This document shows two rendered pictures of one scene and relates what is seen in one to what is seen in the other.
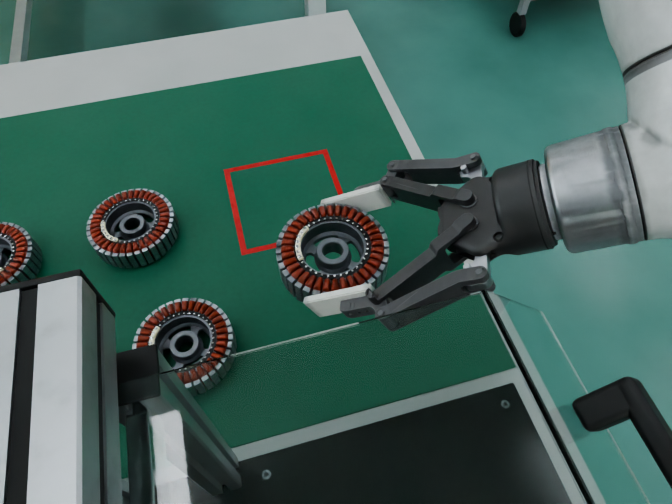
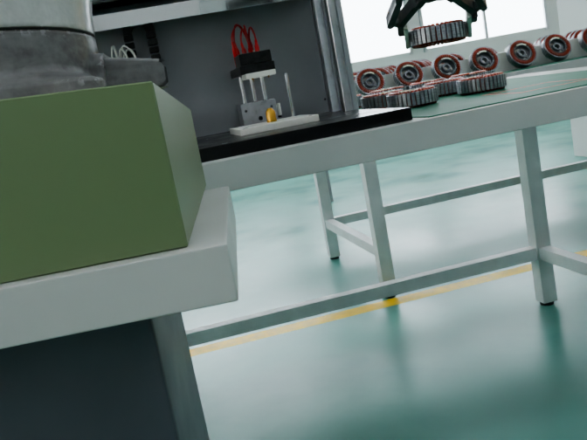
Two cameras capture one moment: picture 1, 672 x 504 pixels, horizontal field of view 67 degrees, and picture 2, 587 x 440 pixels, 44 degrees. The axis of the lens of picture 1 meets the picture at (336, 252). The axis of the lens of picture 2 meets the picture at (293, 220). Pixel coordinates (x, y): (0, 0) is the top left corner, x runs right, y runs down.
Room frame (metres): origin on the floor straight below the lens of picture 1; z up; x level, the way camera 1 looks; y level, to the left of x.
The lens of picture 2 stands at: (0.07, -1.43, 0.84)
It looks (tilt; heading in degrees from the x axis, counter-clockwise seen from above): 10 degrees down; 95
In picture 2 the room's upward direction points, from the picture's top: 11 degrees counter-clockwise
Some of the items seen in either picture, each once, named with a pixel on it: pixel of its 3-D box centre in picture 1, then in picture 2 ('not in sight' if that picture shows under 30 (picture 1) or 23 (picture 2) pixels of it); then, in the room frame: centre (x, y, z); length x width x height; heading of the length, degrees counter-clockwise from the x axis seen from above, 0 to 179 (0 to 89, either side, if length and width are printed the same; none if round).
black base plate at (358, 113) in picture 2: not in sight; (212, 145); (-0.18, -0.05, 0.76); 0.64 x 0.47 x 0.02; 16
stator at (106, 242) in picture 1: (133, 227); (480, 83); (0.41, 0.27, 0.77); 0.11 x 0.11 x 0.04
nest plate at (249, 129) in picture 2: not in sight; (272, 124); (-0.06, -0.04, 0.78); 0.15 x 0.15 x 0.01; 16
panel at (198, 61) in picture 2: not in sight; (186, 70); (-0.24, 0.18, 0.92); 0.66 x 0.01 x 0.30; 16
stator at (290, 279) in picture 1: (332, 254); (438, 34); (0.28, 0.00, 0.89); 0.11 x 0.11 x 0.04
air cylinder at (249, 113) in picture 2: not in sight; (258, 113); (-0.10, 0.10, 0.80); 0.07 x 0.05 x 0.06; 16
